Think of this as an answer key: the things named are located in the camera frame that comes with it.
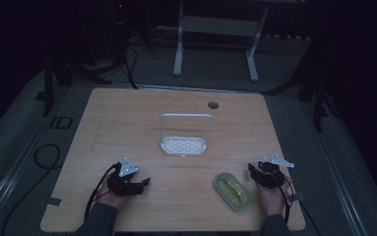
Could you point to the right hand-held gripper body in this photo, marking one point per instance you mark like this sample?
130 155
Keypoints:
269 175

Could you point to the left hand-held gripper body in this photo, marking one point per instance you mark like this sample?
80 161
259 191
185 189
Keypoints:
123 183

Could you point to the person's left hand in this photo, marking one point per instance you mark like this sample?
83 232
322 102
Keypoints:
109 196

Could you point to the person's right hand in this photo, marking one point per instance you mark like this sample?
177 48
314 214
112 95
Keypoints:
271 200

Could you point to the yellow-green soap bar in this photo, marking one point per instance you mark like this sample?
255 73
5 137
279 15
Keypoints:
233 189

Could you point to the grey tape piece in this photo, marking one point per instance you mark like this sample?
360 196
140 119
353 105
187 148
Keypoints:
54 202

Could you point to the black floor tape marking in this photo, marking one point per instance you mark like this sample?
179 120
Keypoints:
61 122

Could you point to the black tripod stand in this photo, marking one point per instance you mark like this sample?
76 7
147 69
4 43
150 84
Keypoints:
64 72
317 91

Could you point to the white metal desk frame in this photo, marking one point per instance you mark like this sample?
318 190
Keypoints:
215 26

